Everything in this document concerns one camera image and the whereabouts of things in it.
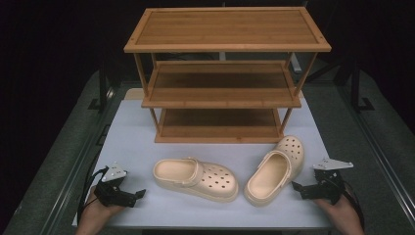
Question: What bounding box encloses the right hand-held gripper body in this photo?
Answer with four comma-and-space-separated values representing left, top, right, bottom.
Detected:
312, 158, 354, 206

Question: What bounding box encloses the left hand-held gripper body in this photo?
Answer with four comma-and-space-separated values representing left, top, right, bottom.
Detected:
93, 162, 138, 209

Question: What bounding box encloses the cream foam clog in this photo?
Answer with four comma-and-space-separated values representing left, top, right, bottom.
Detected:
152, 157, 240, 204
244, 135, 305, 208

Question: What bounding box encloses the three-tier wooden shoe rack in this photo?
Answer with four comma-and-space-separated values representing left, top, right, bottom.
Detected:
123, 6, 333, 145

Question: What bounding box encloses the person's left hand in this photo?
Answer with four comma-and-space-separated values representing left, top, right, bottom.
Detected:
81, 186, 125, 227

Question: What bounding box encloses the person's right hand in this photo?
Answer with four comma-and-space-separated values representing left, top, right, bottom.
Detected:
313, 195, 360, 227

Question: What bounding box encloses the black metal stand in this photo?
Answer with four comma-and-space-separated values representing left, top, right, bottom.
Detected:
349, 60, 376, 114
87, 60, 115, 114

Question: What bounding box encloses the white stand foot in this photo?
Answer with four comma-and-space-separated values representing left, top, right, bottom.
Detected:
291, 52, 303, 73

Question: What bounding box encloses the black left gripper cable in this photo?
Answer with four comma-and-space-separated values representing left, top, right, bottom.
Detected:
76, 165, 110, 226

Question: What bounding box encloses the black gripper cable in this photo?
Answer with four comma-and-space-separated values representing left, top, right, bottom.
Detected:
76, 165, 110, 226
342, 182, 366, 229

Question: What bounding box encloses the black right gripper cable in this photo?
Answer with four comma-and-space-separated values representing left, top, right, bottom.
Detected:
342, 182, 366, 229

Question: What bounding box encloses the metal frame rail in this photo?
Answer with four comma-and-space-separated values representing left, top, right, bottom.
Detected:
38, 85, 123, 235
337, 85, 415, 226

